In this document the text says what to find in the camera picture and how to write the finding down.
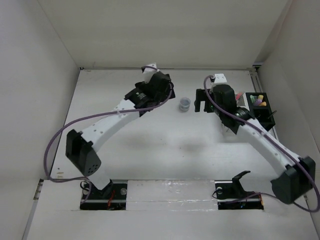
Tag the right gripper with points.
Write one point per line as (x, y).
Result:
(201, 95)

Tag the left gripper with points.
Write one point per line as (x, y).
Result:
(164, 96)

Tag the jar of paper clips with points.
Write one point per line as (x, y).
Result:
(184, 104)

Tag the red pen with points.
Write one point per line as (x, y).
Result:
(239, 95)

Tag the green highlighter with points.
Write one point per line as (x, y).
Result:
(252, 98)

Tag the orange highlighter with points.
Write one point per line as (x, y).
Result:
(263, 104)

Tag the purple highlighter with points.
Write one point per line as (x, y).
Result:
(258, 102)

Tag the black handled scissors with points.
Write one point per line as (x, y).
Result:
(271, 115)

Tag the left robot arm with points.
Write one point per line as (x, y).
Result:
(82, 146)

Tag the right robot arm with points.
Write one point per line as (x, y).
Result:
(295, 174)

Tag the white slotted organizer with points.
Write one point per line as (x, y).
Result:
(229, 125)

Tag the black slotted organizer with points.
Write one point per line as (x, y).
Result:
(261, 112)

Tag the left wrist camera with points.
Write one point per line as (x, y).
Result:
(148, 71)

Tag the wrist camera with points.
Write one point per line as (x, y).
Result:
(218, 79)
(148, 71)

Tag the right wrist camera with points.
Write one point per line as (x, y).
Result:
(218, 79)

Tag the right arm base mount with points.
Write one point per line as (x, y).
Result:
(230, 195)

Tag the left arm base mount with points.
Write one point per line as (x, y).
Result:
(112, 198)

